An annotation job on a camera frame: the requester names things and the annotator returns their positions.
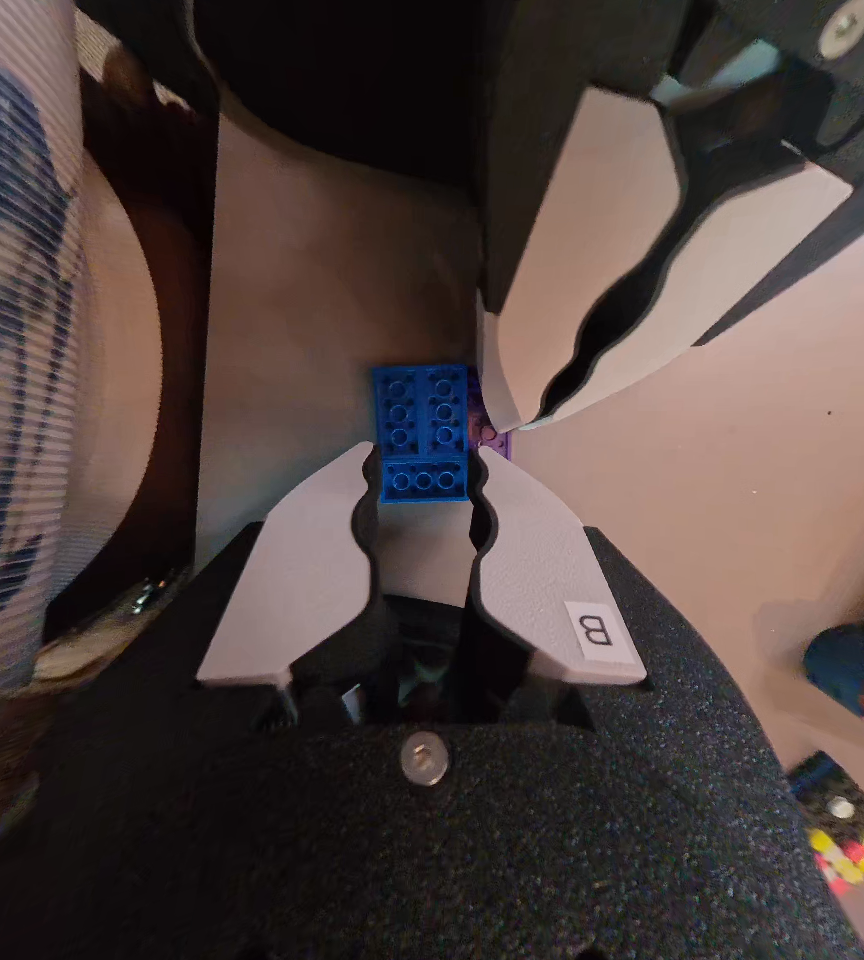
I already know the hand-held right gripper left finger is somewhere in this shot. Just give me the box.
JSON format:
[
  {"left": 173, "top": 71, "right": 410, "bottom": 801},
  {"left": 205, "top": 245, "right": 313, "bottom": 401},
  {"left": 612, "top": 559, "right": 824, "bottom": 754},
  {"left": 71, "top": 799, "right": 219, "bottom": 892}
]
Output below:
[{"left": 195, "top": 441, "right": 384, "bottom": 689}]

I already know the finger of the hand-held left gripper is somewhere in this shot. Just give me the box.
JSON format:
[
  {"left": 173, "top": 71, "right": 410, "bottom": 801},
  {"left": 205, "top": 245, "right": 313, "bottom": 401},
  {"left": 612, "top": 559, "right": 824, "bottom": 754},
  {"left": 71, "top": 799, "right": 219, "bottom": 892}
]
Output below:
[
  {"left": 518, "top": 153, "right": 855, "bottom": 432},
  {"left": 474, "top": 84, "right": 688, "bottom": 435}
]

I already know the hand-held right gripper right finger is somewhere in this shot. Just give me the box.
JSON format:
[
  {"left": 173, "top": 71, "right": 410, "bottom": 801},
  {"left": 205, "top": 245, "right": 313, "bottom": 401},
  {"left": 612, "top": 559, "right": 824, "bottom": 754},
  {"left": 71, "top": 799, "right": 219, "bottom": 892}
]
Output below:
[{"left": 468, "top": 452, "right": 648, "bottom": 687}]

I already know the long purple building plate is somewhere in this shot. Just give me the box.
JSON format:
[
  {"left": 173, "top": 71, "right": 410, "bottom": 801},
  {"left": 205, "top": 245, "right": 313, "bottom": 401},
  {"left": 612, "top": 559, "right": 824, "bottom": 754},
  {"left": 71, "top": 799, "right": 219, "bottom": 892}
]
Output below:
[{"left": 471, "top": 420, "right": 517, "bottom": 463}]

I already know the dark brown cloth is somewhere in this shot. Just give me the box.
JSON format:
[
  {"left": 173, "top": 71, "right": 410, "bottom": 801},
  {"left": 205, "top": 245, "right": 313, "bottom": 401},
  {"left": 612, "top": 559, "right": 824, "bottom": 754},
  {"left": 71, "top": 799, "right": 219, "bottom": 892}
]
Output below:
[{"left": 79, "top": 67, "right": 217, "bottom": 601}]

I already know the blue power tool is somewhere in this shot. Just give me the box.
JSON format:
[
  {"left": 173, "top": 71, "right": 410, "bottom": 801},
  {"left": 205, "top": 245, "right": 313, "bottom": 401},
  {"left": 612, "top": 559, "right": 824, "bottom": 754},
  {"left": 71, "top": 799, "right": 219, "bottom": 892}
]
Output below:
[{"left": 802, "top": 561, "right": 864, "bottom": 745}]

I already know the black case of coloured bits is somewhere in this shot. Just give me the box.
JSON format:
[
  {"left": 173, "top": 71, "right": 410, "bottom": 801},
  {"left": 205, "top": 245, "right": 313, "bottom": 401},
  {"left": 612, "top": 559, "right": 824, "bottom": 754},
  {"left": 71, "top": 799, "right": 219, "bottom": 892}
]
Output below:
[{"left": 786, "top": 750, "right": 864, "bottom": 901}]

